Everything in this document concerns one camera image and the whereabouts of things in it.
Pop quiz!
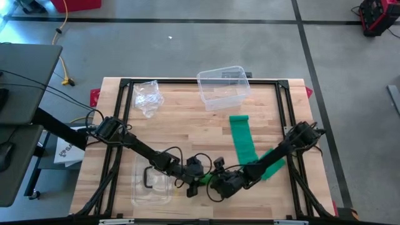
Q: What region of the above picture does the crumpled clear plastic bag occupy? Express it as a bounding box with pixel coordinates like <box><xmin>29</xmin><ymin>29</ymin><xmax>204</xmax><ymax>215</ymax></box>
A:
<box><xmin>132</xmin><ymin>79</ymin><xmax>165</xmax><ymax>119</ymax></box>

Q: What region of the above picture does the desk leg with caster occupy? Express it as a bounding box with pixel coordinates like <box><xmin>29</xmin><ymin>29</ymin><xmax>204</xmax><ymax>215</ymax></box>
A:
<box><xmin>24</xmin><ymin>134</ymin><xmax>51</xmax><ymax>201</ymax></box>

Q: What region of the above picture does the dark grey desk top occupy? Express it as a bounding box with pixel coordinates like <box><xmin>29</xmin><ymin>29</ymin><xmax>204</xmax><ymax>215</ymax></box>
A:
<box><xmin>0</xmin><ymin>124</ymin><xmax>44</xmax><ymax>208</ymax></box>

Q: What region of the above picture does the white printed box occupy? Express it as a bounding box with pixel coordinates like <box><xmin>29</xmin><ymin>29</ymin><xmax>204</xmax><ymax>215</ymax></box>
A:
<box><xmin>53</xmin><ymin>126</ymin><xmax>87</xmax><ymax>168</ymax></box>

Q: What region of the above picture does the small black box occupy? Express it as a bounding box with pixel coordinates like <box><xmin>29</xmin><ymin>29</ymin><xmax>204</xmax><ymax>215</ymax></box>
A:
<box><xmin>221</xmin><ymin>71</ymin><xmax>253</xmax><ymax>79</ymax></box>

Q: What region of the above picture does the red bin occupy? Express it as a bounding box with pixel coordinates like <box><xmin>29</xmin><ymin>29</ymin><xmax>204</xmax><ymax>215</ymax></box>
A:
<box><xmin>49</xmin><ymin>0</ymin><xmax>103</xmax><ymax>14</ymax></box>

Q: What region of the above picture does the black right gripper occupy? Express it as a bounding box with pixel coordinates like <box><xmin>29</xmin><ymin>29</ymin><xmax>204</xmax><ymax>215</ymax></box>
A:
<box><xmin>209</xmin><ymin>157</ymin><xmax>251</xmax><ymax>201</ymax></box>

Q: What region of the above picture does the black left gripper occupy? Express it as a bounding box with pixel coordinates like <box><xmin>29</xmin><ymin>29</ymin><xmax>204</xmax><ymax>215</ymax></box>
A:
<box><xmin>171</xmin><ymin>156</ymin><xmax>206</xmax><ymax>198</ymax></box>

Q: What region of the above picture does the black metal table frame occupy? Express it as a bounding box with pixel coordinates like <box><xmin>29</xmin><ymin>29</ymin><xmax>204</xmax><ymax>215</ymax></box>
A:
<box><xmin>70</xmin><ymin>77</ymin><xmax>337</xmax><ymax>225</ymax></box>

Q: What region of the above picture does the grass green bandage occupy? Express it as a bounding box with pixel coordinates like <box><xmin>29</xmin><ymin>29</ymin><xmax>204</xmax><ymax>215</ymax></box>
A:
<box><xmin>199</xmin><ymin>173</ymin><xmax>217</xmax><ymax>188</ymax></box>

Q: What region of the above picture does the grey metal bar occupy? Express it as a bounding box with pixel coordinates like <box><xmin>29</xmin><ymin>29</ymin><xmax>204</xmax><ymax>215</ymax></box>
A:
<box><xmin>386</xmin><ymin>84</ymin><xmax>400</xmax><ymax>117</ymax></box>

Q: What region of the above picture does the dark grey floor equipment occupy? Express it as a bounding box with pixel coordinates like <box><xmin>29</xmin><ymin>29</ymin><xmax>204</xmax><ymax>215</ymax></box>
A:
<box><xmin>16</xmin><ymin>0</ymin><xmax>46</xmax><ymax>15</ymax></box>

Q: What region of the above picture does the teal green bandage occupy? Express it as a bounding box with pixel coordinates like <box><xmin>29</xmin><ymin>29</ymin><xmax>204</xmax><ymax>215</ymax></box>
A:
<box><xmin>229</xmin><ymin>114</ymin><xmax>287</xmax><ymax>182</ymax></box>

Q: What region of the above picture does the clear lid with black handle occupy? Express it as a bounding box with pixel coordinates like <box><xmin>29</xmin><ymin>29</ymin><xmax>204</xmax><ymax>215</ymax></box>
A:
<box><xmin>130</xmin><ymin>152</ymin><xmax>174</xmax><ymax>208</ymax></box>

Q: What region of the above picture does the black angled support beam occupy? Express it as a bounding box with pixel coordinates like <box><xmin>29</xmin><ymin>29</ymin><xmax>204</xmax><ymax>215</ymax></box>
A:
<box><xmin>31</xmin><ymin>107</ymin><xmax>89</xmax><ymax>151</ymax></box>

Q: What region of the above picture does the black computer mouse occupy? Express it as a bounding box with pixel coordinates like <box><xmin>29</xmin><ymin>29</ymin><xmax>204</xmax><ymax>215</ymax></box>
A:
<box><xmin>0</xmin><ymin>142</ymin><xmax>15</xmax><ymax>173</ymax></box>

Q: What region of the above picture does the clear plastic container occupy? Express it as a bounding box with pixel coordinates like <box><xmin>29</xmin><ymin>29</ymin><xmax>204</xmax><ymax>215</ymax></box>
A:
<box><xmin>196</xmin><ymin>65</ymin><xmax>251</xmax><ymax>113</ymax></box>

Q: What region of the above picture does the yellow extension cable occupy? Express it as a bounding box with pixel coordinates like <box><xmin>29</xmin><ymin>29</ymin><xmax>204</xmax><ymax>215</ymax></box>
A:
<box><xmin>51</xmin><ymin>0</ymin><xmax>94</xmax><ymax>124</ymax></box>

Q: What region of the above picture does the silver metal bracket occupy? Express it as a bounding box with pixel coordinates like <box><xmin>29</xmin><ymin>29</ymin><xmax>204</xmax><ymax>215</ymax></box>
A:
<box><xmin>99</xmin><ymin>218</ymin><xmax>135</xmax><ymax>225</ymax></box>
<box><xmin>274</xmin><ymin>219</ymin><xmax>309</xmax><ymax>225</ymax></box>

